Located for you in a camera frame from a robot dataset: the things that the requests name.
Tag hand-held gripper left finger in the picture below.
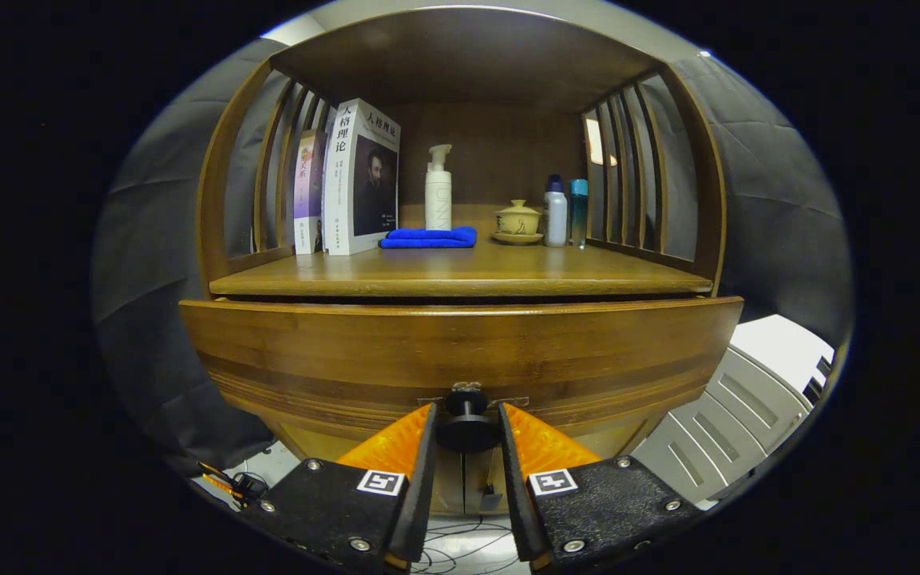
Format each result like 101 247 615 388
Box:
238 402 439 572

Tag white bottle dark blue cap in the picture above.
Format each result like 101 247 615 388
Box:
543 174 569 248

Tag wooden cabinet door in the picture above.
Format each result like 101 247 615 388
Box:
466 415 660 516
272 419 465 516

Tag purple book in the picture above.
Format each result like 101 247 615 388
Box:
293 128 328 256

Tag white pump bottle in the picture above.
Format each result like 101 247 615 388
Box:
425 144 454 232

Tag orange black tool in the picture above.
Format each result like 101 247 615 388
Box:
196 461 271 506

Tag black drawer knob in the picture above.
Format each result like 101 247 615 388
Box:
436 389 502 454

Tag blue folded cloth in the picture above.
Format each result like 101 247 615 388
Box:
379 226 478 249

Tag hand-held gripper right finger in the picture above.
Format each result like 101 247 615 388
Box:
498 402 704 572

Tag thick white book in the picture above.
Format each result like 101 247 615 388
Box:
323 97 402 256

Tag wooden drawer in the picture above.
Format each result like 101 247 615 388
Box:
179 297 746 464

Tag teal bottle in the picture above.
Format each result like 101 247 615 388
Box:
569 179 589 248

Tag white grey drawer unit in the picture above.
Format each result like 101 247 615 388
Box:
632 314 836 504

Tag wooden countertop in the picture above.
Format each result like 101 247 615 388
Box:
208 204 715 299

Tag yellow lidded teacup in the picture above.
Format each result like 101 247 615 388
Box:
496 199 541 236

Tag wooden cabinet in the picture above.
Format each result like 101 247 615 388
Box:
192 6 728 516

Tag black floor cables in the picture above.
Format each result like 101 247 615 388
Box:
412 515 525 575

